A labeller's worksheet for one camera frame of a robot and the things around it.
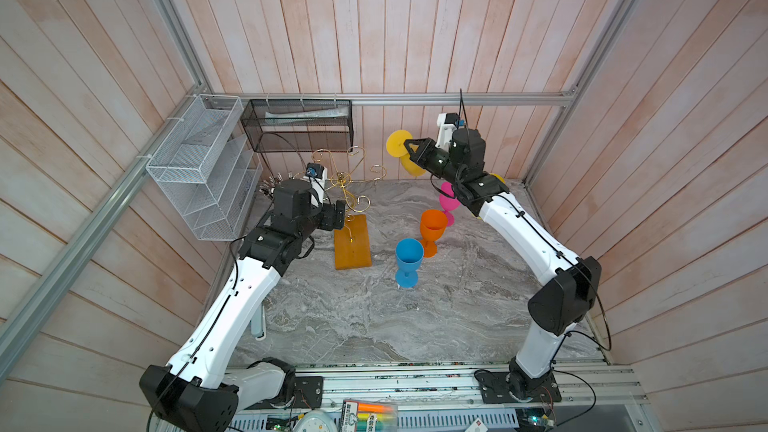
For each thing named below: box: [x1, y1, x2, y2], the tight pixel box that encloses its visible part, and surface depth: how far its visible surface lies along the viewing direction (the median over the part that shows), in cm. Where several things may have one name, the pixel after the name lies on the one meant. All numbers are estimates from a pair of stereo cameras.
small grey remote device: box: [250, 303, 267, 341], surface depth 83 cm
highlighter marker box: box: [341, 400, 398, 432], surface depth 70 cm
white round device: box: [292, 409, 338, 432], surface depth 69 cm
